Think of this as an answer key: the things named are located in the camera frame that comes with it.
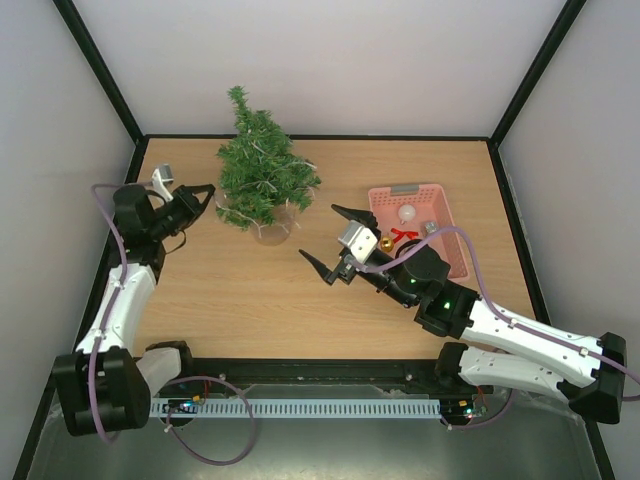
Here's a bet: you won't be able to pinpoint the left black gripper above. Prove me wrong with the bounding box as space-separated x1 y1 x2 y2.
150 184 216 240

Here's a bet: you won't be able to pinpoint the small green christmas tree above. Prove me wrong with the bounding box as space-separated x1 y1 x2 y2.
216 86 321 246

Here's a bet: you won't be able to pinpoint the clear string lights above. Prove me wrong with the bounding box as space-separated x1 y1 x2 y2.
216 133 321 231

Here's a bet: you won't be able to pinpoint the pink plastic basket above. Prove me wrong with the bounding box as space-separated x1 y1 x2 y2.
368 184 470 283

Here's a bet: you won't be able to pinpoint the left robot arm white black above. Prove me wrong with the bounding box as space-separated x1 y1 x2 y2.
52 183 215 442

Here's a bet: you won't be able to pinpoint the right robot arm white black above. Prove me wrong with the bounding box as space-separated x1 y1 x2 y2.
302 205 629 424

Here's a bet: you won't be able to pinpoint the red ribbon bow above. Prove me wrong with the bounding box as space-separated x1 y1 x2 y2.
390 228 420 245

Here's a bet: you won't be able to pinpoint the white ball ornament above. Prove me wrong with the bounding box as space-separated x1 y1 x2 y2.
397 204 417 224

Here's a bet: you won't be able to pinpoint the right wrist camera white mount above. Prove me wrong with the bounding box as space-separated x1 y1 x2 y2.
338 220 379 264

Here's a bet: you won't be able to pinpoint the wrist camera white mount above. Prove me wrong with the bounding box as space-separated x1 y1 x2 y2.
338 220 379 264
151 164 174 202

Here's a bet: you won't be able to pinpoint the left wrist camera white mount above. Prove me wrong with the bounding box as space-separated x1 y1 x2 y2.
151 164 174 202

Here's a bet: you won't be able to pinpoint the black aluminium rail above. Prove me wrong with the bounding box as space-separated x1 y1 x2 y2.
49 357 501 396

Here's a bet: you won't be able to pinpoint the light blue cable duct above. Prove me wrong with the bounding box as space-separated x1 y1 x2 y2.
150 398 441 419

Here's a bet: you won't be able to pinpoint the purple floor cable loop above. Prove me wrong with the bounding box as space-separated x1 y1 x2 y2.
162 375 256 466

